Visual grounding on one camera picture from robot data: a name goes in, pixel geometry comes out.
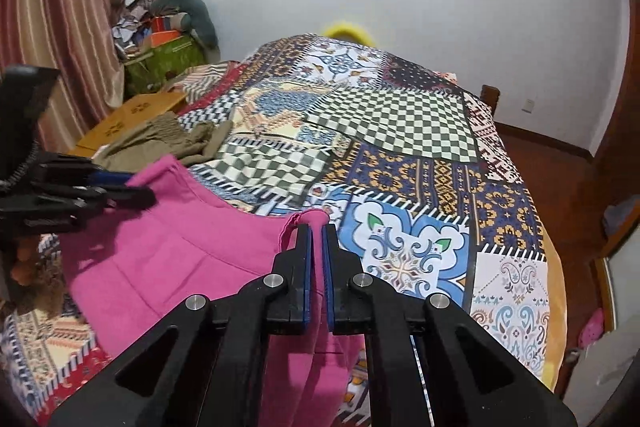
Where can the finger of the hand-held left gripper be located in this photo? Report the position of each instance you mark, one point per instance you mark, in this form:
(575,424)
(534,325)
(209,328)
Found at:
(125,198)
(107,178)

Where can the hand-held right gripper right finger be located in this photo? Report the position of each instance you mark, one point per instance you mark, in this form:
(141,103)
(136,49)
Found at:
(327,277)

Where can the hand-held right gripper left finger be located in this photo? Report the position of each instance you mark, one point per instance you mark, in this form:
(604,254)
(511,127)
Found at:
(308,277)

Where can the pink pants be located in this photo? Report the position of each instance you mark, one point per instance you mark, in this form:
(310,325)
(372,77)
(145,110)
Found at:
(200,247)

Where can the olive green pants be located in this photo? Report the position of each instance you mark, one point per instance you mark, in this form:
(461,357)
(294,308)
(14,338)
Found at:
(150,139)

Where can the striped curtain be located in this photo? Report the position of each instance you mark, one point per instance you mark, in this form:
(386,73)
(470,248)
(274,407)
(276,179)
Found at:
(65,7)

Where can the patterned cloth pile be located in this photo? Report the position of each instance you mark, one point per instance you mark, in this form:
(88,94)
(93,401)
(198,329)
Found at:
(130,27)

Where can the green box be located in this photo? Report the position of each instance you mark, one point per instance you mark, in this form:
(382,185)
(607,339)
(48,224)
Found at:
(170,57)

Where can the orange box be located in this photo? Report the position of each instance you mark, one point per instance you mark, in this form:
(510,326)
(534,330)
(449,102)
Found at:
(165,32)

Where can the patterned patchwork bedspread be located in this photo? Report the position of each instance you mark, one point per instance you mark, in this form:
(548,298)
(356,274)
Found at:
(425,132)

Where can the pile of clothes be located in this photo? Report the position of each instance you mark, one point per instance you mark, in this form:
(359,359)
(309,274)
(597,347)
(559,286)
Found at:
(200,12)

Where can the yellow round object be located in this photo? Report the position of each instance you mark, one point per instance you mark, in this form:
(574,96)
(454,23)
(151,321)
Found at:
(345,29)

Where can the pink slipper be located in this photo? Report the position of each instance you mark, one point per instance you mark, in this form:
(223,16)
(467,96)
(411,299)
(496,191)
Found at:
(592,327)

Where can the wooden door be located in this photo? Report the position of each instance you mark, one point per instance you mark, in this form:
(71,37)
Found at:
(617,247)

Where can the grey cloth bundle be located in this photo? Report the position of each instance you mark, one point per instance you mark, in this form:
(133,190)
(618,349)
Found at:
(622,214)

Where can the wooden bed post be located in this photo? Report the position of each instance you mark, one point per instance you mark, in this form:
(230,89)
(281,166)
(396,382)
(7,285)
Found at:
(490,99)

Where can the white wall socket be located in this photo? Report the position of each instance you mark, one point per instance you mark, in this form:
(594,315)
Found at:
(527,105)

